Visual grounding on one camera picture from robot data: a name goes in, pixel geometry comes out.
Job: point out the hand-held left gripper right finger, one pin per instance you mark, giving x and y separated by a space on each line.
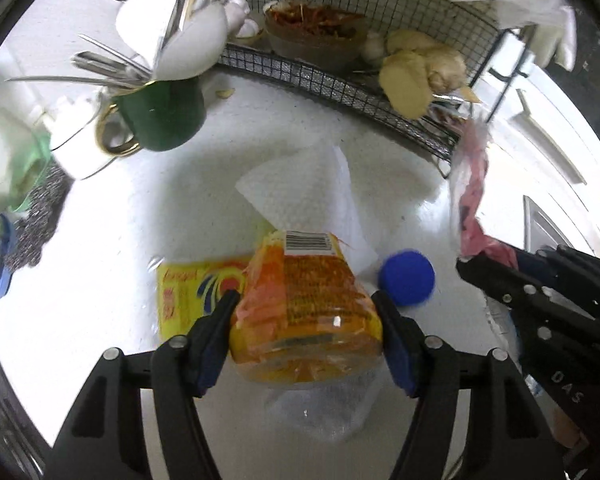
400 355

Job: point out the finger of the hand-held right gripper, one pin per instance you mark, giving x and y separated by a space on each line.
500 285
575 275

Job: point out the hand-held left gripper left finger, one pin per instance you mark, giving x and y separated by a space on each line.
210 355

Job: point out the yellow seasoning packet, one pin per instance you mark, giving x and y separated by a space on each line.
190 295

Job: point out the blue ball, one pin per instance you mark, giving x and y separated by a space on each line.
406 277

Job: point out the pink plastic packet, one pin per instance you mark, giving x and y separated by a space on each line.
472 200

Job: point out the orange snack packet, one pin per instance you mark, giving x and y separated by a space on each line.
305 320

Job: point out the stainless steel sink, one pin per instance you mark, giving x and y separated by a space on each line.
535 220

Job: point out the white paper towel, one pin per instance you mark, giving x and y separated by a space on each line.
305 195

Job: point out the dark steel scrubber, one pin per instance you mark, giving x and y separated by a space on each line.
35 220

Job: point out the blue coaster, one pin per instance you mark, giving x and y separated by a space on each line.
0 280

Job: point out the ginger root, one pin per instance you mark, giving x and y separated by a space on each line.
410 75

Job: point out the glass flask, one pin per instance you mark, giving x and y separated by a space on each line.
5 150

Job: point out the bowl of dried chilies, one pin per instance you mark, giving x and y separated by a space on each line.
315 45

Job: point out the bundle of steel utensils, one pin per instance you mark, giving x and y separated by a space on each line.
105 66

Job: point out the white rice spoon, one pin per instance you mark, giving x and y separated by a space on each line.
195 45

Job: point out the garlic bulb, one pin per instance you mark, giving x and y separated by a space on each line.
237 10

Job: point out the white ceramic spoon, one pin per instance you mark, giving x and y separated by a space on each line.
142 15

